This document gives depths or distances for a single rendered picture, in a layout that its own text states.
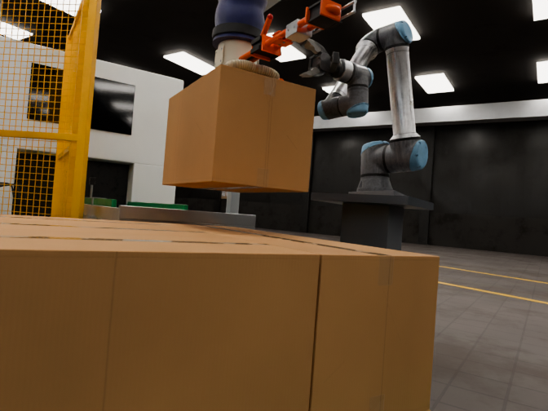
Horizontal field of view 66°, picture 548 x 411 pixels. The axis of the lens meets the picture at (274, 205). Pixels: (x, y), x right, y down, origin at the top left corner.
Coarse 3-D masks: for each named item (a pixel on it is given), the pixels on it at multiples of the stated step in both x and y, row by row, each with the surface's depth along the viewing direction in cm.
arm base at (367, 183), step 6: (366, 174) 219; (372, 174) 218; (378, 174) 217; (384, 174) 218; (360, 180) 223; (366, 180) 218; (372, 180) 217; (378, 180) 216; (384, 180) 217; (360, 186) 222; (366, 186) 217; (372, 186) 215; (378, 186) 215; (384, 186) 216; (390, 186) 218
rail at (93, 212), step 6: (84, 204) 277; (84, 210) 275; (90, 210) 255; (96, 210) 236; (102, 210) 222; (108, 210) 207; (114, 210) 196; (84, 216) 273; (90, 216) 252; (96, 216) 235; (102, 216) 220; (108, 216) 206; (114, 216) 195
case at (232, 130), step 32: (192, 96) 164; (224, 96) 142; (256, 96) 148; (288, 96) 155; (192, 128) 161; (224, 128) 142; (256, 128) 149; (288, 128) 155; (192, 160) 158; (224, 160) 143; (256, 160) 149; (288, 160) 156
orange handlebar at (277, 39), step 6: (330, 6) 122; (336, 6) 123; (336, 12) 124; (300, 24) 134; (282, 30) 143; (276, 36) 146; (282, 36) 144; (270, 42) 150; (276, 42) 148; (282, 42) 148; (288, 42) 147; (276, 48) 154; (246, 54) 165; (252, 60) 170
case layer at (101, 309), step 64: (0, 256) 58; (64, 256) 63; (128, 256) 67; (192, 256) 73; (256, 256) 80; (320, 256) 89; (384, 256) 99; (0, 320) 58; (64, 320) 63; (128, 320) 68; (192, 320) 74; (256, 320) 80; (320, 320) 89; (384, 320) 99; (0, 384) 59; (64, 384) 63; (128, 384) 68; (192, 384) 74; (256, 384) 81; (320, 384) 89; (384, 384) 100
